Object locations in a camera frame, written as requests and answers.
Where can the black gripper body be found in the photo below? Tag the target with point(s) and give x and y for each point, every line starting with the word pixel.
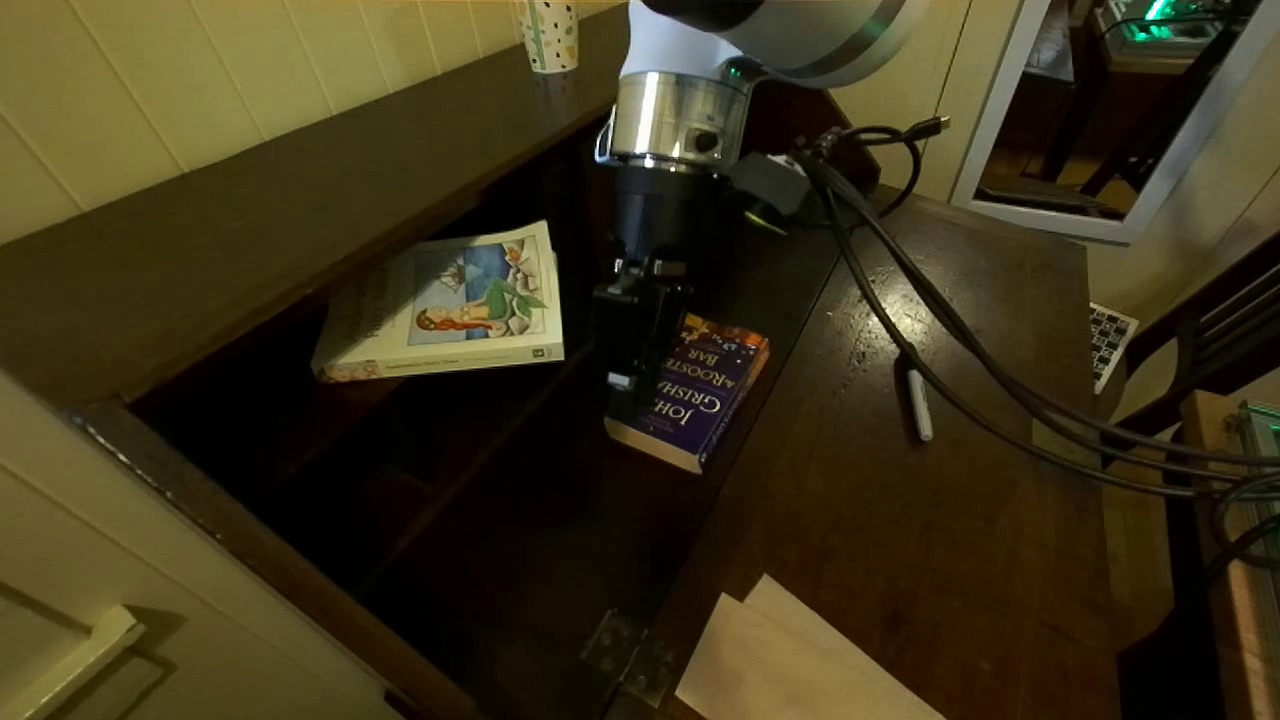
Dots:
pixel 667 223

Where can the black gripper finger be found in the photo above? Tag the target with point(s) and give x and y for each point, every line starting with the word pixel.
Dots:
pixel 621 341
pixel 675 325

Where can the white illustrated fairy tales book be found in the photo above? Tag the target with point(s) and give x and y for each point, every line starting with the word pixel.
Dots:
pixel 454 307

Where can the dark blue Grisham paperback book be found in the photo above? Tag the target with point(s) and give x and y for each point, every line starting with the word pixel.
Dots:
pixel 707 385

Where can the white dotted paper cup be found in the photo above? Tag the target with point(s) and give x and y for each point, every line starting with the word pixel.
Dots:
pixel 550 32

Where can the black marker with white label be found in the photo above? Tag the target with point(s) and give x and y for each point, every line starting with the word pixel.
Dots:
pixel 922 404

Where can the brass desk hinge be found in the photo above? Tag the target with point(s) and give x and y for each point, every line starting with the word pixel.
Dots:
pixel 628 663

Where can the beige paper sheets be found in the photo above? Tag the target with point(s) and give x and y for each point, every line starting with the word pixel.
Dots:
pixel 786 663

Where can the dark wooden secretary desk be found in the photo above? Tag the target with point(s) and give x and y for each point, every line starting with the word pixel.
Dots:
pixel 200 255

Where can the white floor vent grille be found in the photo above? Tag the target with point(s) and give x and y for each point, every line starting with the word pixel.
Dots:
pixel 1114 345

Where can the wooden chair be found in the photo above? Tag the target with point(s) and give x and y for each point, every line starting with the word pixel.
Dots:
pixel 1201 361

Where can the white framed window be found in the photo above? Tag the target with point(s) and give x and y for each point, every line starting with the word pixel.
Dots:
pixel 1201 121

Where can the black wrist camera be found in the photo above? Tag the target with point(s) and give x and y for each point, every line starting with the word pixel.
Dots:
pixel 770 186

